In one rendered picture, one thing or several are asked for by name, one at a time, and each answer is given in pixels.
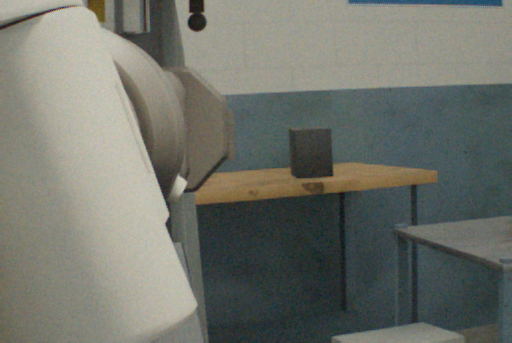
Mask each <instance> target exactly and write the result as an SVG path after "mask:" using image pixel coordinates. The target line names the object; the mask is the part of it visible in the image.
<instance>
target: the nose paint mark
mask: <svg viewBox="0 0 512 343"><path fill-rule="evenodd" d="M88 4H89V11H91V12H93V13H94V14H95V16H96V18H97V19H96V20H97V22H98V23H103V22H105V18H106V16H105V0H88Z"/></svg>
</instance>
